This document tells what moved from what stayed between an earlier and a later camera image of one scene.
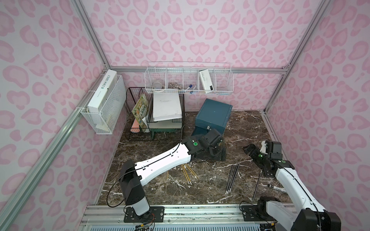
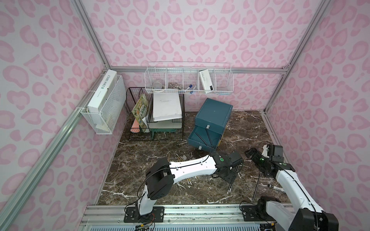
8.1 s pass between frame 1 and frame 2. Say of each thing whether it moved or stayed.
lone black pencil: stayed
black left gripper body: moved
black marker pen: stayed
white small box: stayed
